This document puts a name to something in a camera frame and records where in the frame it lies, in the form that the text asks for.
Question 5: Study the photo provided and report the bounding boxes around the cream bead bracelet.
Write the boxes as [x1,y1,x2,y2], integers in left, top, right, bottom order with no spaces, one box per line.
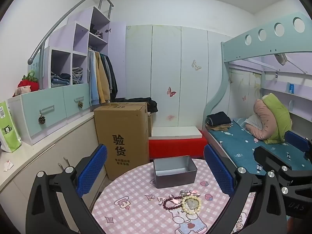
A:
[181,195,203,215]

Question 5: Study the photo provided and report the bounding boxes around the red bead bracelet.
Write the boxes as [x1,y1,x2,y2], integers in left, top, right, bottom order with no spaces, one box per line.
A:
[162,195,183,210]

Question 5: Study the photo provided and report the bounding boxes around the cream low cabinet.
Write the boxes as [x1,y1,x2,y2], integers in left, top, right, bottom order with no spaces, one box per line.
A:
[0,112,108,225]

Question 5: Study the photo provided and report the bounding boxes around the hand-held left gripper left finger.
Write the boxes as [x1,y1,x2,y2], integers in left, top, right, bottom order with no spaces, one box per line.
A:
[26,144,108,234]

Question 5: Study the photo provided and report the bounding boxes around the light blue hanging shirt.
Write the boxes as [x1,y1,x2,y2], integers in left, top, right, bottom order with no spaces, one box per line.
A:
[88,49,100,105]

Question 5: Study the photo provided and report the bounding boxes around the teal bunk bed frame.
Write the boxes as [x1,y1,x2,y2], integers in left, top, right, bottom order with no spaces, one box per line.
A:
[203,11,312,137]

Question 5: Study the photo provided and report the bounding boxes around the white wall lamp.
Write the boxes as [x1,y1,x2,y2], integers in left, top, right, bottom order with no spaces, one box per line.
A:
[275,54,288,66]

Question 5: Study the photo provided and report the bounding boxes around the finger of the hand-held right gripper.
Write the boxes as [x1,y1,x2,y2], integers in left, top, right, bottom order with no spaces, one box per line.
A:
[253,146,293,176]
[285,130,312,161]

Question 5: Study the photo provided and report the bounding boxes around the folded tan clothes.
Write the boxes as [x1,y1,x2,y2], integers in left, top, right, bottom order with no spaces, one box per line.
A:
[206,124,232,131]

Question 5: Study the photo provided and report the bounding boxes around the yellow hanging jacket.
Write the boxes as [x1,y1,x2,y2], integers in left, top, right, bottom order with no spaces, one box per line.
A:
[95,51,111,104]

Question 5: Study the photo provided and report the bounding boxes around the white wardrobe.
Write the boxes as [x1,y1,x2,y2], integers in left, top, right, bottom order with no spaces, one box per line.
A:
[125,24,232,128]

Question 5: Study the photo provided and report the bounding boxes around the folded grey clothes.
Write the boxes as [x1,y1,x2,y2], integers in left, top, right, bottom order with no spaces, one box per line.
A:
[71,67,83,84]

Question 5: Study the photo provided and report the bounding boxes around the grey metal handrail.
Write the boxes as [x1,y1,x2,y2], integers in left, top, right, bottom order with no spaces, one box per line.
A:
[27,0,114,90]

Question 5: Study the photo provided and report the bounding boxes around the dark hanging coats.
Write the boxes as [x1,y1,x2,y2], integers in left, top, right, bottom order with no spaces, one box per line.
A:
[100,54,119,100]

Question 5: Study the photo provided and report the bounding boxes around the green quilt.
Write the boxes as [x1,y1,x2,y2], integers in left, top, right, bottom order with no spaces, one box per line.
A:
[262,93,293,144]

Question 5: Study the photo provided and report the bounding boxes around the white pillow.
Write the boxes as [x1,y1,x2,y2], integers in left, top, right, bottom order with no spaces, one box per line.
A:
[240,114,262,129]

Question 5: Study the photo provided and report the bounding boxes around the pink quilt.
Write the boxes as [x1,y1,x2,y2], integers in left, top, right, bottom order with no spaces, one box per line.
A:
[245,99,271,140]

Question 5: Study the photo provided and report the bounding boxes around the teal drawer cabinet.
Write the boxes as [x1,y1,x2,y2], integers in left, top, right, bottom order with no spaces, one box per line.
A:
[7,83,92,145]

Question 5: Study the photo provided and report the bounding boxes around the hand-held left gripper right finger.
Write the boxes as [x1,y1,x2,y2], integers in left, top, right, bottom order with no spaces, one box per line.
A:
[203,144,288,234]

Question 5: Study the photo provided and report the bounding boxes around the folded dark clothes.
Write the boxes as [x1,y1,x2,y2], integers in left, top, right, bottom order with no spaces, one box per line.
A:
[207,112,231,127]

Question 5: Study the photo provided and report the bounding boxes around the red bench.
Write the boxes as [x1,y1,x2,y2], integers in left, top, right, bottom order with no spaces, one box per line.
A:
[149,136,207,160]

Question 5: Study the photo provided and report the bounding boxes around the black clothes heap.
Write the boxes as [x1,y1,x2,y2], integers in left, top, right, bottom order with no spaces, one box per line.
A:
[140,97,159,114]

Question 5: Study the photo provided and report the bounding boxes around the pink checked tablecloth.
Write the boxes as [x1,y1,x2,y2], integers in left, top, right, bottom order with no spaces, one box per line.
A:
[91,160,255,234]

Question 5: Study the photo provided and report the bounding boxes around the grey metal tin box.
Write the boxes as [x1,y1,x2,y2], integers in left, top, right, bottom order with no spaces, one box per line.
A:
[153,155,198,189]

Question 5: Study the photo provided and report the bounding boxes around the tall cardboard box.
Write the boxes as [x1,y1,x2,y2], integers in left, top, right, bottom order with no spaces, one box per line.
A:
[93,102,150,181]

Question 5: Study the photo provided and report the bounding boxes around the purple stepped shelf unit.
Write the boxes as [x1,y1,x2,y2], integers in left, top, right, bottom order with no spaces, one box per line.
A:
[43,6,126,103]

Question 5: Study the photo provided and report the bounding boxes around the red strawberry plush toy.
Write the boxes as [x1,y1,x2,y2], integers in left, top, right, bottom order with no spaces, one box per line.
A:
[13,70,39,97]

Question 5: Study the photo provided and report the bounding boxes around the green and white bag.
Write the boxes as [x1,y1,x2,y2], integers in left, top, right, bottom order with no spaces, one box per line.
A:
[0,101,22,153]

